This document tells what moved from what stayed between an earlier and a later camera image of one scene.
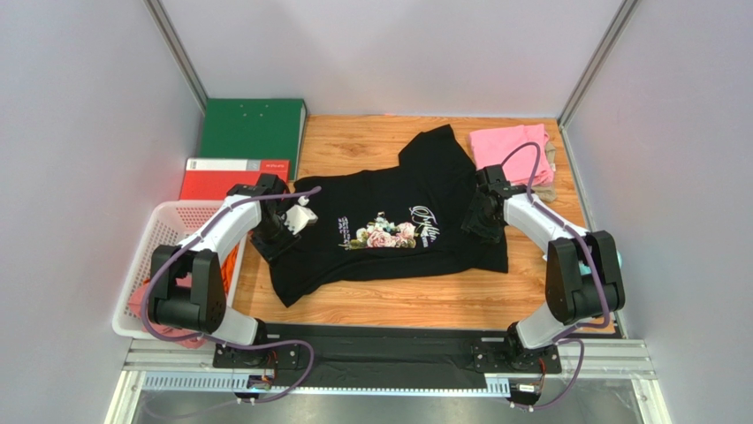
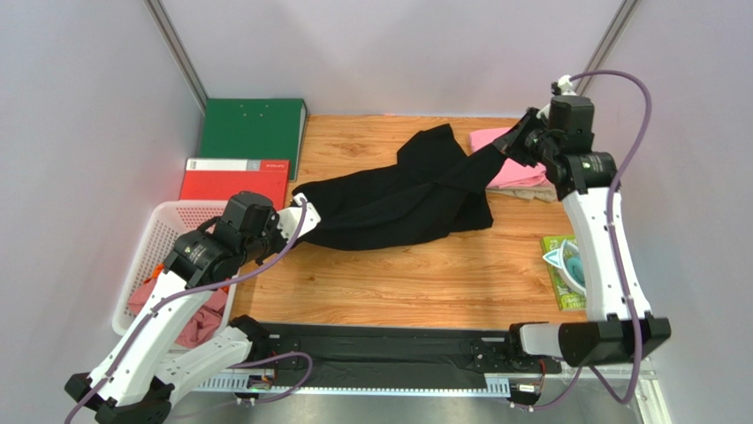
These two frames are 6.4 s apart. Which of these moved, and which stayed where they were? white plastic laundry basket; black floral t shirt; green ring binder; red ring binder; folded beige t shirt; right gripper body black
Moved: right gripper body black; black floral t shirt
Stayed: green ring binder; folded beige t shirt; white plastic laundry basket; red ring binder
